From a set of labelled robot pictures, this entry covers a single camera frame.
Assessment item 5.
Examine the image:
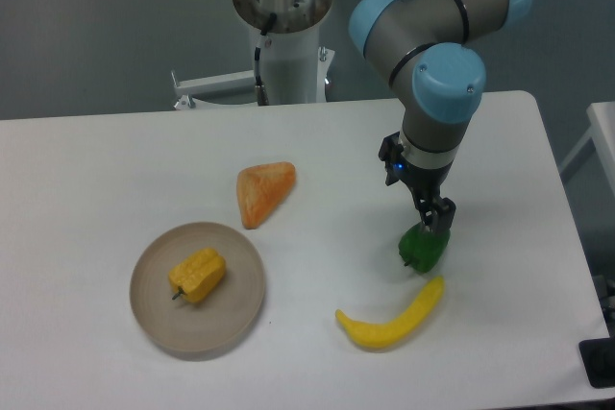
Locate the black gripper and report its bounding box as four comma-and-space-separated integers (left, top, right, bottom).
379, 132, 456, 234

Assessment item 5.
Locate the green toy bell pepper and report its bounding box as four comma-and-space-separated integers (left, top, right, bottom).
398, 223, 451, 274

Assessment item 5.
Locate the yellow toy bell pepper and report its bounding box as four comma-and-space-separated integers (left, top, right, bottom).
168, 248, 226, 303

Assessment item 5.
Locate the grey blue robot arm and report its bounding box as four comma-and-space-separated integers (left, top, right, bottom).
233, 0, 532, 235

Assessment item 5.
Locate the beige round plate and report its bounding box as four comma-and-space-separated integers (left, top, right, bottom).
130, 222, 265, 356

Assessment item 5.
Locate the yellow toy banana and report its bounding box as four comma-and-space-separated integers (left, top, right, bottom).
335, 276, 446, 350

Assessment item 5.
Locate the orange toy bread triangle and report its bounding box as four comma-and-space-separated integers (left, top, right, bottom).
236, 161, 296, 229

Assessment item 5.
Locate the white side table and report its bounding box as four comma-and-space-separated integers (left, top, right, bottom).
558, 102, 614, 188

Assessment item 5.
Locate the black device at edge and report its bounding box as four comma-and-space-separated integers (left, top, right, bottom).
578, 337, 614, 389

